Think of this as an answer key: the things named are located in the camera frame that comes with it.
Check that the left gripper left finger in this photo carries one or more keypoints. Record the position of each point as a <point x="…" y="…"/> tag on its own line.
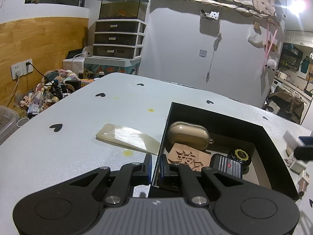
<point x="126" y="179"/>

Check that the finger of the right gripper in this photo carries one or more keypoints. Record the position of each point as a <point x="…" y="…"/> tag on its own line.
<point x="304" y="149"/>

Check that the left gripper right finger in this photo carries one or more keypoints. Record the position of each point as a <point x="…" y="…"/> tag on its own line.
<point x="183" y="181"/>

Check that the carved wooden coaster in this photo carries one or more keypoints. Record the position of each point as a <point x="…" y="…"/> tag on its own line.
<point x="189" y="156"/>

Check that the black box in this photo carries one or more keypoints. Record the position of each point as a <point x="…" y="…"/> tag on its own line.
<point x="230" y="133"/>

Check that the black ribbed case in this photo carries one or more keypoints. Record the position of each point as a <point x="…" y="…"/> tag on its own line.
<point x="226" y="165"/>

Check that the black round gold-label tin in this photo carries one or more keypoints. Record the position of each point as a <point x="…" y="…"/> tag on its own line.
<point x="241" y="156"/>

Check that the beige earbud case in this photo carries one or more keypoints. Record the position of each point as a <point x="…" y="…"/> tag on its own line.
<point x="192" y="135"/>

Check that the white cube box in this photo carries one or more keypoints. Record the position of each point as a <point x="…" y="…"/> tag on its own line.
<point x="294" y="165"/>

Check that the cream flat box lid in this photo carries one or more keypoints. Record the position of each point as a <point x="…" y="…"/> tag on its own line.
<point x="129" y="138"/>

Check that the painted teal cabinet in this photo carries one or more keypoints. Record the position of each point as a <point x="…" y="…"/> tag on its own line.
<point x="96" y="67"/>

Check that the pile of plush toys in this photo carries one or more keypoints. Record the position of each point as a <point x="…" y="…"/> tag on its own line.
<point x="54" y="86"/>

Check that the clear plastic storage bin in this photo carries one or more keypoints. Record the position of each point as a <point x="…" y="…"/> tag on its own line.
<point x="8" y="123"/>

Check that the white three-drawer cabinet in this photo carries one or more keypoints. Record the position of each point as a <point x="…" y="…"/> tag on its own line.
<point x="119" y="38"/>

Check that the glass fish tank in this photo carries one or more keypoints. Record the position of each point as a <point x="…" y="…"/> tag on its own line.
<point x="123" y="9"/>

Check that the white wall power socket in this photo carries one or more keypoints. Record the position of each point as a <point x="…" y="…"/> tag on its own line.
<point x="21" y="68"/>

